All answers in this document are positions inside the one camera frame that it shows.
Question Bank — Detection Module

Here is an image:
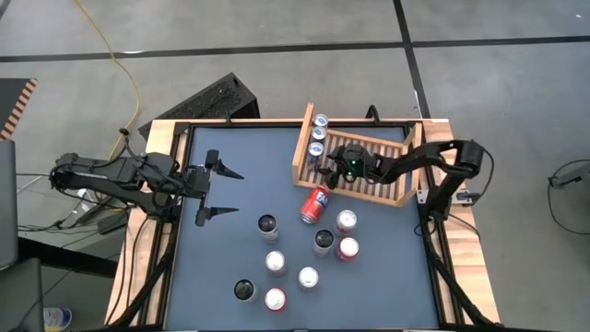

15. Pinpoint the black-topped silver can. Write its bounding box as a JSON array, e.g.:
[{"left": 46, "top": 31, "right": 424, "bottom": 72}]
[{"left": 232, "top": 279, "right": 260, "bottom": 303}]

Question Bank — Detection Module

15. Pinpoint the red Fanta strawberry can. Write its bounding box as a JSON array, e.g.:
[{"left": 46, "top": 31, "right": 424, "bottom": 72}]
[
  {"left": 300, "top": 185, "right": 331, "bottom": 226},
  {"left": 336, "top": 236, "right": 361, "bottom": 262},
  {"left": 264, "top": 287, "right": 289, "bottom": 313}
]

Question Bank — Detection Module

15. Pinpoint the black floor beam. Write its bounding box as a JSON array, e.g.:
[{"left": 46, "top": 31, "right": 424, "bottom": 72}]
[{"left": 17, "top": 235, "right": 120, "bottom": 279}]

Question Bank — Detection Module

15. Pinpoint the blue-grey table mat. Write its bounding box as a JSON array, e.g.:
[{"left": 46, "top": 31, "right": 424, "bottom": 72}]
[{"left": 164, "top": 124, "right": 442, "bottom": 331}]

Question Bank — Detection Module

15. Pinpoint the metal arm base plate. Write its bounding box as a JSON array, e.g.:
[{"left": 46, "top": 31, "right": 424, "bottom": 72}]
[{"left": 417, "top": 187, "right": 476, "bottom": 205}]

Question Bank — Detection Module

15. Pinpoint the grey chair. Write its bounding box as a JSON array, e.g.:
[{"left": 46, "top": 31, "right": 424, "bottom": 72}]
[{"left": 0, "top": 137, "right": 45, "bottom": 332}]

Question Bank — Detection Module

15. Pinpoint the wooden slatted shelf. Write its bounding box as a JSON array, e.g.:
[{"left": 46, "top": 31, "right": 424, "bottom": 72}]
[{"left": 291, "top": 101, "right": 424, "bottom": 208}]

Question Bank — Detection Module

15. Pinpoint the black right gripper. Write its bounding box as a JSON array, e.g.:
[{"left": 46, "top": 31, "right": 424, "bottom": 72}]
[{"left": 317, "top": 143, "right": 377, "bottom": 185}]

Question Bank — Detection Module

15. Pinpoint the black floor cable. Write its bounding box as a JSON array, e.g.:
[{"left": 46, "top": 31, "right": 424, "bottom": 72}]
[{"left": 16, "top": 172, "right": 107, "bottom": 234}]

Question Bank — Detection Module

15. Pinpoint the white pink Celsius can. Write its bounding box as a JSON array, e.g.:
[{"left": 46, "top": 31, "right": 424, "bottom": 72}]
[{"left": 256, "top": 213, "right": 280, "bottom": 244}]

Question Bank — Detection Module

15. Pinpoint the white blue yellow container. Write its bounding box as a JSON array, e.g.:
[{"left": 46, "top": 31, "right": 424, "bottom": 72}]
[{"left": 42, "top": 306, "right": 74, "bottom": 332}]

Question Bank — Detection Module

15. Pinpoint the black power adapter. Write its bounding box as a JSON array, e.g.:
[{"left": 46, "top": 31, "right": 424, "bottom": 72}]
[{"left": 96, "top": 215, "right": 128, "bottom": 235}]

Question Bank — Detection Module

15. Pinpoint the silver can red logo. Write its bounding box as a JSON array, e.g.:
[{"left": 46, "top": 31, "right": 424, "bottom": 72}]
[{"left": 265, "top": 250, "right": 288, "bottom": 278}]

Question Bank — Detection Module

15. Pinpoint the yellow floor cable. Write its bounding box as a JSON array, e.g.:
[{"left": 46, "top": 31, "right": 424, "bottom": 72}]
[{"left": 73, "top": 0, "right": 142, "bottom": 160}]

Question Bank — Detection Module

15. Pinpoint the black perforated metal box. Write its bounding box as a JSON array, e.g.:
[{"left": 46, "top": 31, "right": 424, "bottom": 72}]
[{"left": 137, "top": 72, "right": 262, "bottom": 142}]

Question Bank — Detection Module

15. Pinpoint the Celsius Peach Vibe can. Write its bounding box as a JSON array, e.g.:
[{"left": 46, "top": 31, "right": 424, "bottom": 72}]
[{"left": 312, "top": 229, "right": 335, "bottom": 258}]

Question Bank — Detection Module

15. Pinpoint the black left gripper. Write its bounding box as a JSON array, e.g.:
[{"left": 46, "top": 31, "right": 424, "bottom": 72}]
[{"left": 182, "top": 148, "right": 245, "bottom": 228}]

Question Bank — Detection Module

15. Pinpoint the silver Diet Coke can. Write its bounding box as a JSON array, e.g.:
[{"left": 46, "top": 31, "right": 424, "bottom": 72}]
[
  {"left": 335, "top": 208, "right": 359, "bottom": 235},
  {"left": 297, "top": 266, "right": 320, "bottom": 290}
]

